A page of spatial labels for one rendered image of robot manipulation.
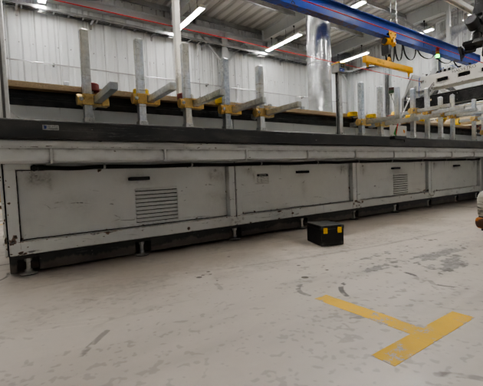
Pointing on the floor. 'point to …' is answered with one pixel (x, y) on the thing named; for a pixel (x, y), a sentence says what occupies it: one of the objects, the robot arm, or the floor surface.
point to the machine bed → (198, 188)
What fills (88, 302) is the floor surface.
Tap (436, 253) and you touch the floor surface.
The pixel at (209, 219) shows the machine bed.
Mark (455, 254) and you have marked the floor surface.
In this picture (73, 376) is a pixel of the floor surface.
